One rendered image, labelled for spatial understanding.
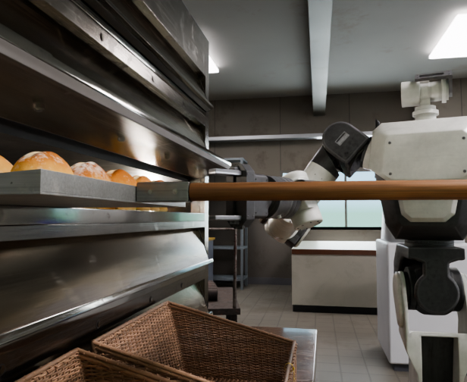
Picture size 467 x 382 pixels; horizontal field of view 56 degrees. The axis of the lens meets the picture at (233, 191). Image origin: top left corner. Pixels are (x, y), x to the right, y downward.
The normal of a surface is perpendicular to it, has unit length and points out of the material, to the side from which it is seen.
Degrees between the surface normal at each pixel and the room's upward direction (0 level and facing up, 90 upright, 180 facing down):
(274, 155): 90
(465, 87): 90
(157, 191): 90
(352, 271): 90
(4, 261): 70
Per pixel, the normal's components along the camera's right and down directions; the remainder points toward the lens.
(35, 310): 0.92, -0.36
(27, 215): 0.98, -0.01
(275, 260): -0.19, -0.06
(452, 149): -0.41, -0.05
